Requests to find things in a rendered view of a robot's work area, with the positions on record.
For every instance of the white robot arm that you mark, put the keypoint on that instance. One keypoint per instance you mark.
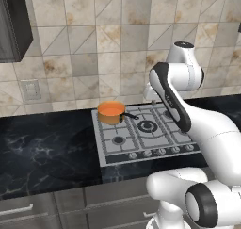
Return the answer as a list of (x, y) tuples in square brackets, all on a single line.
[(216, 138)]

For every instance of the grey steel gas hob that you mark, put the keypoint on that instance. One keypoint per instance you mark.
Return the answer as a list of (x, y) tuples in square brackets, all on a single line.
[(147, 138)]

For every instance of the narrow grey cupboard panel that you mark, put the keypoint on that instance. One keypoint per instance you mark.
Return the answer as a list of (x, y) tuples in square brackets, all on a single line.
[(71, 207)]

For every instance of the grey round hob knob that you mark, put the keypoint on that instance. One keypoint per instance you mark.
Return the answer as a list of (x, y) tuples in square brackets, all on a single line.
[(189, 147), (161, 151), (175, 150), (147, 153), (132, 155)]

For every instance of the grey wall socket plate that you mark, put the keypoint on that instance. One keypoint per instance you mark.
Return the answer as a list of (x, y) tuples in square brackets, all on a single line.
[(30, 90)]

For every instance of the dark wall cupboard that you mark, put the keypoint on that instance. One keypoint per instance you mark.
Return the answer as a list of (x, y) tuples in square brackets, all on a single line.
[(12, 22)]

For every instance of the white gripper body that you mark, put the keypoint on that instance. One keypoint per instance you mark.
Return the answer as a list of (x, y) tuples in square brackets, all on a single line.
[(151, 92)]

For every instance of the grey drawer front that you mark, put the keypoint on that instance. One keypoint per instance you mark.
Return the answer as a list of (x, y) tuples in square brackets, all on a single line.
[(116, 195), (119, 218), (28, 218)]

